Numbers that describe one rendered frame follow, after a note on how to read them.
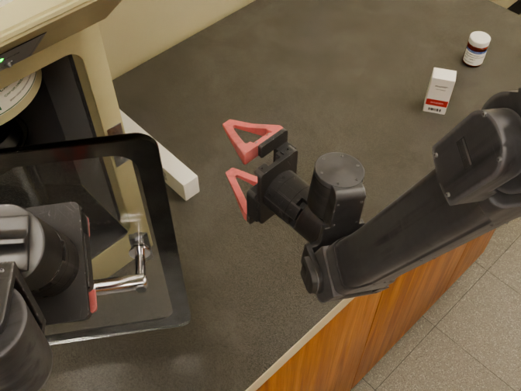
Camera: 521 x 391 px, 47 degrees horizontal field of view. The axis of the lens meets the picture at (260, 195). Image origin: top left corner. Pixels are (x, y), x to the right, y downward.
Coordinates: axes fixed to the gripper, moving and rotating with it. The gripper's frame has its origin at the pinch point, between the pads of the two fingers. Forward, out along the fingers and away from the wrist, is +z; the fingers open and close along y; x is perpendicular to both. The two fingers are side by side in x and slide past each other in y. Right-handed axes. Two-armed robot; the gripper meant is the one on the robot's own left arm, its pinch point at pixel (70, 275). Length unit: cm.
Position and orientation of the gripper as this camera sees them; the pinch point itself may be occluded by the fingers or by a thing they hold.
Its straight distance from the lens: 63.2
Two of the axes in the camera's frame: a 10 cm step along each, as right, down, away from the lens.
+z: -0.7, 2.4, 9.7
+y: 1.6, 9.6, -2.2
